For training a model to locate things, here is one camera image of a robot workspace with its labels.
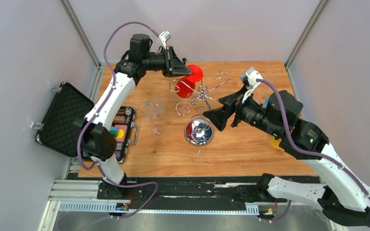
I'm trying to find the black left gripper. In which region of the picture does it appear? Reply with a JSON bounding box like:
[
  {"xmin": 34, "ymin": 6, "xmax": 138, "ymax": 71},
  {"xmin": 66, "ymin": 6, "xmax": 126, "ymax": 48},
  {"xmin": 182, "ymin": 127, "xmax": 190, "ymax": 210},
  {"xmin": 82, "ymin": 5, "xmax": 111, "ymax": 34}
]
[{"xmin": 143, "ymin": 47, "xmax": 192, "ymax": 78}]

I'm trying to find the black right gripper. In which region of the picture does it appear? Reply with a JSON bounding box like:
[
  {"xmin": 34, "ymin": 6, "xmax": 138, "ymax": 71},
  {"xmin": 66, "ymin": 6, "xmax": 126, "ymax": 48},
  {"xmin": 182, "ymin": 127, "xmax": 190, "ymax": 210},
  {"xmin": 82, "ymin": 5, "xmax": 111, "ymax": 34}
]
[{"xmin": 203, "ymin": 85, "xmax": 281, "ymax": 138}]

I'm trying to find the red wine glass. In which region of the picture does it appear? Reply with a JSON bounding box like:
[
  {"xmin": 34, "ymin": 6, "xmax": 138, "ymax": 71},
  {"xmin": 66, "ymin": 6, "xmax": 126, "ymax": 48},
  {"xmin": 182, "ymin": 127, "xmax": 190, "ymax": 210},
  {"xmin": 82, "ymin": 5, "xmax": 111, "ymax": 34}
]
[{"xmin": 174, "ymin": 64, "xmax": 203, "ymax": 99}]

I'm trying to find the clear wine glass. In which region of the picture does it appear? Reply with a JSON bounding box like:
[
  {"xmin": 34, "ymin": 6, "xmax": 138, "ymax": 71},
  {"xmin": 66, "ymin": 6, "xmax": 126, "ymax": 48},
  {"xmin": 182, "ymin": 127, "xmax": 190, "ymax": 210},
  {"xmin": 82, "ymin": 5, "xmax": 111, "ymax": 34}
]
[{"xmin": 141, "ymin": 102, "xmax": 161, "ymax": 136}]

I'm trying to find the clear champagne flute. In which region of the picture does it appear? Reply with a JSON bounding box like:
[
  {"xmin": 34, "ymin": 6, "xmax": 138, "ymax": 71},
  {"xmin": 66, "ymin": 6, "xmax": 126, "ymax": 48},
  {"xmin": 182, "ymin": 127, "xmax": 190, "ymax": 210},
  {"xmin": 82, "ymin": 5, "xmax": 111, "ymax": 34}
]
[{"xmin": 259, "ymin": 72, "xmax": 276, "ymax": 98}]

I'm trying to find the yellow wine glass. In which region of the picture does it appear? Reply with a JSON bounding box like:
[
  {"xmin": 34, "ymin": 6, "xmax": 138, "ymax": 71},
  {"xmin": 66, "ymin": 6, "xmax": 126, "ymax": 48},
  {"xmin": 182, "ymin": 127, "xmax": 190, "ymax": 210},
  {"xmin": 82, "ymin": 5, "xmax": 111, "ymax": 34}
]
[{"xmin": 270, "ymin": 137, "xmax": 282, "ymax": 150}]

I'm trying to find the blue wine glass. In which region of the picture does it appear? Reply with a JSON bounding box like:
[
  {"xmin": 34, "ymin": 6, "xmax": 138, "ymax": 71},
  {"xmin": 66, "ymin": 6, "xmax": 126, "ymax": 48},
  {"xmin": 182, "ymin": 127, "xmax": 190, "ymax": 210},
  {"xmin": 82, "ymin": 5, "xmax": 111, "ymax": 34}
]
[{"xmin": 263, "ymin": 97, "xmax": 269, "ymax": 108}]

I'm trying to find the clear ribbed goblet glass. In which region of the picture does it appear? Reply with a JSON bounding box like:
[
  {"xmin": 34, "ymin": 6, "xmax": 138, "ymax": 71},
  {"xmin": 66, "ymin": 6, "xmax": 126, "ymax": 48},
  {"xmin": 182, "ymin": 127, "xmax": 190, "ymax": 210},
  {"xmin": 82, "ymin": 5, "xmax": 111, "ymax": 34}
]
[{"xmin": 149, "ymin": 95, "xmax": 164, "ymax": 118}]

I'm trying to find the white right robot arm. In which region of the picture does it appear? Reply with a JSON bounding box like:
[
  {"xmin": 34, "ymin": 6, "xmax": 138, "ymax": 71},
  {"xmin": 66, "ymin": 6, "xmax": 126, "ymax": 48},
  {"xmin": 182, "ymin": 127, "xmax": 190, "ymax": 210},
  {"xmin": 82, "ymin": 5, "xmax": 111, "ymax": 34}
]
[{"xmin": 203, "ymin": 90, "xmax": 370, "ymax": 228}]

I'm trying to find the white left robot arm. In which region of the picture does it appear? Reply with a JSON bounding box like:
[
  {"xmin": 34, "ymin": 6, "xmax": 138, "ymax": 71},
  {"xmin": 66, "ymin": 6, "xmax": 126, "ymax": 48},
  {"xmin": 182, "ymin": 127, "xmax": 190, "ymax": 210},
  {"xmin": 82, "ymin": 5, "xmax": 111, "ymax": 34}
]
[{"xmin": 73, "ymin": 31, "xmax": 191, "ymax": 199}]

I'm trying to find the black poker chip case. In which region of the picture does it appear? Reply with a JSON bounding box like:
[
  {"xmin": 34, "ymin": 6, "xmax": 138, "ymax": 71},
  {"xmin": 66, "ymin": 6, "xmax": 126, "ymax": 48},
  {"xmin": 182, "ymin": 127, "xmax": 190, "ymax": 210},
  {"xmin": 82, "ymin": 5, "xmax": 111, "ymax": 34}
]
[{"xmin": 35, "ymin": 81, "xmax": 139, "ymax": 164}]

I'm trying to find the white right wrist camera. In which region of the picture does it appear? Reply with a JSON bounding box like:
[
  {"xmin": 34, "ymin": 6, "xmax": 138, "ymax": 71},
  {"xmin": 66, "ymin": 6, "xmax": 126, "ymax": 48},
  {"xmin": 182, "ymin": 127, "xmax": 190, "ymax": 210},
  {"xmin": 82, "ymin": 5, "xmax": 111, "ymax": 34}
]
[{"xmin": 239, "ymin": 67, "xmax": 263, "ymax": 103}]

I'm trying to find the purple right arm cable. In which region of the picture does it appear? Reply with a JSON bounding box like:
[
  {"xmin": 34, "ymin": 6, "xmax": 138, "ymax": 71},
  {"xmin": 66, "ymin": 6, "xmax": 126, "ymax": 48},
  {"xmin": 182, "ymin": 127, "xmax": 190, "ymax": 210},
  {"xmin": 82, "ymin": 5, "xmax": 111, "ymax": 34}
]
[{"xmin": 255, "ymin": 78, "xmax": 370, "ymax": 231}]

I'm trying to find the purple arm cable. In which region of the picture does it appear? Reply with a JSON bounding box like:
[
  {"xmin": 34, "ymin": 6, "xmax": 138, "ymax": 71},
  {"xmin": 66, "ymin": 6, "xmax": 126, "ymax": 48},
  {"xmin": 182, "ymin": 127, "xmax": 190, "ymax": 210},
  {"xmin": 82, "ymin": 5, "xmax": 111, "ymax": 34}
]
[
  {"xmin": 76, "ymin": 21, "xmax": 159, "ymax": 231},
  {"xmin": 255, "ymin": 78, "xmax": 370, "ymax": 231}
]

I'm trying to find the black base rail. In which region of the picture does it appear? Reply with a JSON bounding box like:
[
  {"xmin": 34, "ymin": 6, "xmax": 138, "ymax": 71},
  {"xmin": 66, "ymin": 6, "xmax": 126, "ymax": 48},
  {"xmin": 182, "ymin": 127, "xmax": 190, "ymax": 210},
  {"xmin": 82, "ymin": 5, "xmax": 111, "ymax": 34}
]
[{"xmin": 97, "ymin": 176, "xmax": 276, "ymax": 211}]

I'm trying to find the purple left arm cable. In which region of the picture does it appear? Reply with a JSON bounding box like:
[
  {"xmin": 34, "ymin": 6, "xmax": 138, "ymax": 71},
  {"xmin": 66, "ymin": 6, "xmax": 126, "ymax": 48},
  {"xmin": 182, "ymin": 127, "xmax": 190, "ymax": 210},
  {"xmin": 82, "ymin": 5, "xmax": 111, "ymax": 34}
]
[{"xmin": 76, "ymin": 21, "xmax": 159, "ymax": 231}]

